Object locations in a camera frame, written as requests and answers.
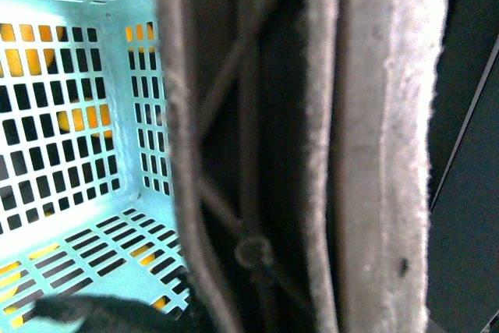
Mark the light blue plastic basket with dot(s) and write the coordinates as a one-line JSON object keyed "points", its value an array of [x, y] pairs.
{"points": [[86, 186]]}

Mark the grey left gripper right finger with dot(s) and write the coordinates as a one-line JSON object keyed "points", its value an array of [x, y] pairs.
{"points": [[371, 72]]}

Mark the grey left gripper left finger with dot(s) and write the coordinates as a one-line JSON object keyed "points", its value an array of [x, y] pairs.
{"points": [[249, 88]]}

